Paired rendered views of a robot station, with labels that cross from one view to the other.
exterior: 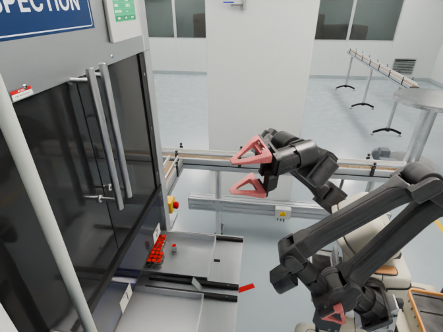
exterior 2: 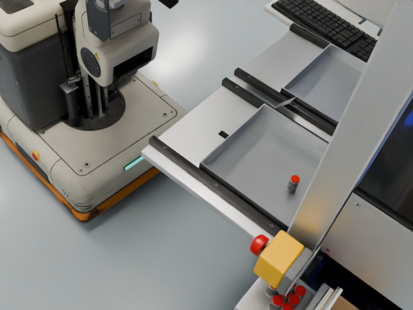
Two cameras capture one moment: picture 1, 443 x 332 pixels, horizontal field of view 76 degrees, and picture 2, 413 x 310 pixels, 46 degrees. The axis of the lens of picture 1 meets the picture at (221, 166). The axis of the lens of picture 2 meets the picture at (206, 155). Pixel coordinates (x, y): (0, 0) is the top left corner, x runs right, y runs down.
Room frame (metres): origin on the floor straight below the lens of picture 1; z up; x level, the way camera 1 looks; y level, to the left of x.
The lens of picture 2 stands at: (1.69, 0.32, 1.79)
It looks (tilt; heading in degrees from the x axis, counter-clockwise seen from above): 52 degrees down; 205
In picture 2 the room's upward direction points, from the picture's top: 9 degrees clockwise
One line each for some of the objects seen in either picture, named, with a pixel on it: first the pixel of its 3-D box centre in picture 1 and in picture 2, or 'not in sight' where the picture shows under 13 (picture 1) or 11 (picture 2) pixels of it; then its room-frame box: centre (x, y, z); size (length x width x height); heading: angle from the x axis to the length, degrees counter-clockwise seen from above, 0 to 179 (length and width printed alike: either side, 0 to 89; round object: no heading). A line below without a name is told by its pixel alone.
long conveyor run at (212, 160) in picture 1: (270, 161); not in sight; (1.87, -0.37, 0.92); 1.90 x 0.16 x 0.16; 82
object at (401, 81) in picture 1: (373, 63); not in sight; (5.84, -2.97, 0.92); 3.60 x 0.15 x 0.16; 172
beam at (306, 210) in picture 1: (284, 208); not in sight; (1.85, -0.52, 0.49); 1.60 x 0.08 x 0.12; 82
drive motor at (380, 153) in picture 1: (383, 159); not in sight; (1.96, -1.27, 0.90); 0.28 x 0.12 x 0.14; 172
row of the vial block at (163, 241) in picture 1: (159, 250); not in sight; (1.00, 0.30, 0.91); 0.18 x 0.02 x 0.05; 172
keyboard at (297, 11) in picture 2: not in sight; (328, 25); (0.28, 0.04, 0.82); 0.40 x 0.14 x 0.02; 76
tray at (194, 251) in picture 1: (177, 253); (290, 174); (0.99, 0.21, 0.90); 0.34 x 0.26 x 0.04; 82
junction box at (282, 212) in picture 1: (282, 212); not in sight; (1.79, -0.49, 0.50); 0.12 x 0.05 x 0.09; 82
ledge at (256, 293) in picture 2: (163, 219); (281, 307); (1.27, 0.34, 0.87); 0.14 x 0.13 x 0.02; 82
